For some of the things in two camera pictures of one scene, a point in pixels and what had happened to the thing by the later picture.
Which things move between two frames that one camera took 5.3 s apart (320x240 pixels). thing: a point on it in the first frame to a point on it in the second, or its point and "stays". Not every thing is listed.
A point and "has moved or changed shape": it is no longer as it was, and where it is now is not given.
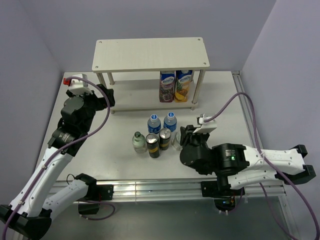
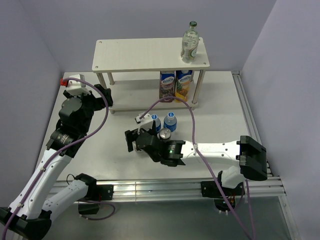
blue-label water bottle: (170, 122) stays
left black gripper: (101, 101) stays
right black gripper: (187, 134) to (131, 135)
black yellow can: (165, 134) stays
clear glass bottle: (175, 144) has moved or changed shape
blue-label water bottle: (154, 124) stays
